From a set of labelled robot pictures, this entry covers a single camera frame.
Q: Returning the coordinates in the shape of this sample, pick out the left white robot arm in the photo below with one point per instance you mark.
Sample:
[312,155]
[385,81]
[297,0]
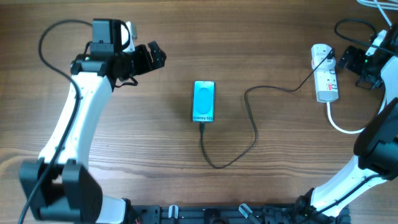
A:
[58,185]

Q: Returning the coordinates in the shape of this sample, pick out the white power strip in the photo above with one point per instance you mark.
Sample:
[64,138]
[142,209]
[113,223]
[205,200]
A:
[323,63]

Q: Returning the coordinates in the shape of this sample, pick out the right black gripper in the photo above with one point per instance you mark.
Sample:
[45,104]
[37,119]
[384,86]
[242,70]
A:
[352,64]

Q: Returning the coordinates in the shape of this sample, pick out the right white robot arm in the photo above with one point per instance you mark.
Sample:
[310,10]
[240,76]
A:
[375,151]

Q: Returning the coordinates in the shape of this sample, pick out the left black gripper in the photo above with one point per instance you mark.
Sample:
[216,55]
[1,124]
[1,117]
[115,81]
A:
[145,63]

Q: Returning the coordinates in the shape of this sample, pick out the blue Galaxy smartphone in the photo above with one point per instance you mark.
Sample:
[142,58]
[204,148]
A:
[203,101]

